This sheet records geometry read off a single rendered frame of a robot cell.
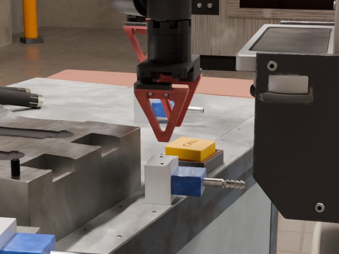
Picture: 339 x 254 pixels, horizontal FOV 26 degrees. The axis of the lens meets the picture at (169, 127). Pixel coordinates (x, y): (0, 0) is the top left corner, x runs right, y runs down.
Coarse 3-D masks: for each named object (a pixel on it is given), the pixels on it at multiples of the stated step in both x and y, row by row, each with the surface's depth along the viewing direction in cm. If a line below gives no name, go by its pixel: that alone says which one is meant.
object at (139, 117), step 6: (138, 102) 139; (150, 102) 139; (156, 102) 139; (174, 102) 139; (138, 108) 140; (156, 108) 139; (162, 108) 139; (192, 108) 139; (198, 108) 138; (138, 114) 140; (144, 114) 140; (156, 114) 139; (162, 114) 139; (138, 120) 140; (144, 120) 140
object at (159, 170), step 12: (156, 156) 101; (168, 156) 101; (144, 168) 97; (156, 168) 97; (168, 168) 96; (180, 168) 100; (192, 168) 100; (204, 168) 100; (156, 180) 97; (168, 180) 97; (180, 180) 97; (192, 180) 96; (204, 180) 98; (216, 180) 98; (228, 180) 98; (156, 192) 98; (168, 192) 97; (180, 192) 97; (192, 192) 97; (168, 204) 98
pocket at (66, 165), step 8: (32, 160) 87; (40, 160) 89; (48, 160) 90; (56, 160) 89; (64, 160) 88; (72, 160) 88; (40, 168) 89; (48, 168) 90; (56, 168) 89; (64, 168) 89; (72, 168) 88; (56, 176) 89
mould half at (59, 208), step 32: (32, 128) 103; (64, 128) 102; (96, 128) 101; (128, 128) 101; (0, 160) 87; (96, 160) 92; (128, 160) 100; (0, 192) 81; (32, 192) 80; (64, 192) 86; (96, 192) 93; (128, 192) 101; (32, 224) 81; (64, 224) 87
